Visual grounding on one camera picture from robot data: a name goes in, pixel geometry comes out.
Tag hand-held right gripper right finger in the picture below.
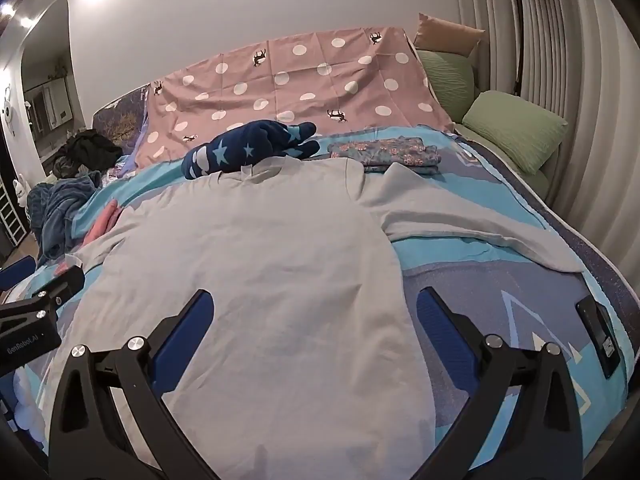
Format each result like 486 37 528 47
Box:
416 287 584 480

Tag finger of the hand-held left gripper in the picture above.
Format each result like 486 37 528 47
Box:
0 256 38 292
29 265 85 311

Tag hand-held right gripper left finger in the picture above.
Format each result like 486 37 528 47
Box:
48 289 221 480

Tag grey shirt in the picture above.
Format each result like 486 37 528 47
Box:
64 157 586 480

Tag black clothes pile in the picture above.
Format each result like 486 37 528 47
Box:
52 129 124 179

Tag white rack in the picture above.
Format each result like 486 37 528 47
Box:
0 180 27 247

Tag blue patterned bed cover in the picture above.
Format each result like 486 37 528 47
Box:
0 125 640 480

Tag folded pink cloth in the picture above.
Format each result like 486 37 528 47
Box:
82 199 121 247

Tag black rectangular device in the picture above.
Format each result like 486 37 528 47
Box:
576 296 622 380

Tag white fan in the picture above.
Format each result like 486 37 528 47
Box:
0 85 21 137

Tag purple printed blanket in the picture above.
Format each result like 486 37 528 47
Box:
92 84 151 173

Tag navy star print blanket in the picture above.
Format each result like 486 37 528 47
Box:
181 120 321 181

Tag folded floral cloth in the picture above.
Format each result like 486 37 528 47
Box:
327 136 444 177

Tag arched mirror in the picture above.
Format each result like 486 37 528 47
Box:
20 0 84 161

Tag green pillow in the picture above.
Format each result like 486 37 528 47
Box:
461 91 570 174
416 50 477 117

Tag pink polka dot sheet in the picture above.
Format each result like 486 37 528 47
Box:
135 26 456 169

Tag white pleated curtain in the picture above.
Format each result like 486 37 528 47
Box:
450 0 640 306

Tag beige pillow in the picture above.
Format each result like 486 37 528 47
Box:
414 12 486 59

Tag black floor lamp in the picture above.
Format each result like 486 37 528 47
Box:
501 0 527 97

